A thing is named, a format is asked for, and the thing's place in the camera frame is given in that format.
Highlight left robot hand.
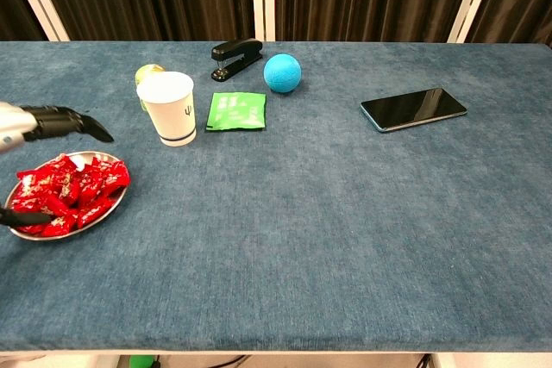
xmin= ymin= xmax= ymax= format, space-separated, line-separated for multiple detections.
xmin=0 ymin=100 xmax=116 ymax=229

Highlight white paper cup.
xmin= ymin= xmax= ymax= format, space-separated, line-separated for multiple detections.
xmin=135 ymin=71 xmax=198 ymax=147

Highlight blue table cloth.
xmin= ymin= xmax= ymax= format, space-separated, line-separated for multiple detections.
xmin=0 ymin=41 xmax=552 ymax=352

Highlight green sachet packet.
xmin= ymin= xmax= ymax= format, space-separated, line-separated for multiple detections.
xmin=204 ymin=91 xmax=267 ymax=133

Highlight blue ball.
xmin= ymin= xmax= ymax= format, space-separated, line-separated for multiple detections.
xmin=263 ymin=53 xmax=303 ymax=94

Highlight black stapler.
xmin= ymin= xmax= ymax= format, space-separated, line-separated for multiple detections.
xmin=210 ymin=37 xmax=264 ymax=83

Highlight black smartphone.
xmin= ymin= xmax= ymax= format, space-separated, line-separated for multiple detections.
xmin=360 ymin=87 xmax=468 ymax=134

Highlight round metal plate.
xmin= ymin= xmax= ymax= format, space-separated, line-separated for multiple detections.
xmin=3 ymin=151 xmax=130 ymax=242

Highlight yellow-green round fruit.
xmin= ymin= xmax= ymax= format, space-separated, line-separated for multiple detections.
xmin=135 ymin=63 xmax=167 ymax=113

